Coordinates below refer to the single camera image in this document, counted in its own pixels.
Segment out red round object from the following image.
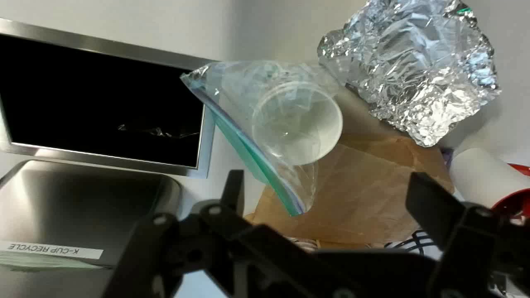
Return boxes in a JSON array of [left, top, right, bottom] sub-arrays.
[[491, 162, 530, 222]]

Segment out white printed label strip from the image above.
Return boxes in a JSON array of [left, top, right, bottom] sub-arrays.
[[0, 240, 107, 262]]

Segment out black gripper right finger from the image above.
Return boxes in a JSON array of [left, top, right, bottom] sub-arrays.
[[405, 171, 530, 298]]

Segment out dark opening with metal frame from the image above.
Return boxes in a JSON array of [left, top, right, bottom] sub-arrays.
[[0, 17, 214, 177]]

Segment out clear zip plastic bag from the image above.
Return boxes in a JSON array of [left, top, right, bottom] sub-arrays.
[[181, 58, 355, 217]]

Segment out crumpled aluminium foil sheet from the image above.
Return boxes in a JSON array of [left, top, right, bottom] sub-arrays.
[[317, 0, 504, 149]]

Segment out clear plastic cup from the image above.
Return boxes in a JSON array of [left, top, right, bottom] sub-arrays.
[[251, 81, 345, 167]]

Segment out stainless steel bin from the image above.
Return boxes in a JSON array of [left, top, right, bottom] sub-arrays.
[[0, 159, 185, 298]]

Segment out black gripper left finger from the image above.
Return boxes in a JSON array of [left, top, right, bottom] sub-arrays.
[[102, 169, 334, 298]]

